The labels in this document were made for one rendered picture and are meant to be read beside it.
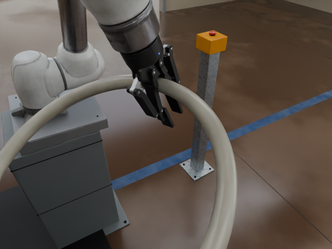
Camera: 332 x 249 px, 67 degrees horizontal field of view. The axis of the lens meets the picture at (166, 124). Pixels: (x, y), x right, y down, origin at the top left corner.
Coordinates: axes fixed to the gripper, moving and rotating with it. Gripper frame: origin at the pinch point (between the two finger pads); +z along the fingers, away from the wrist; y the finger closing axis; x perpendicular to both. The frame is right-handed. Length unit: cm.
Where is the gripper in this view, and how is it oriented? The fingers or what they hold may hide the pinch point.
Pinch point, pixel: (169, 109)
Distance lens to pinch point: 59.2
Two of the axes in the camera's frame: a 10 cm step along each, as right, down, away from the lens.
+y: -5.1, 7.8, -3.7
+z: 2.9, 5.6, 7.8
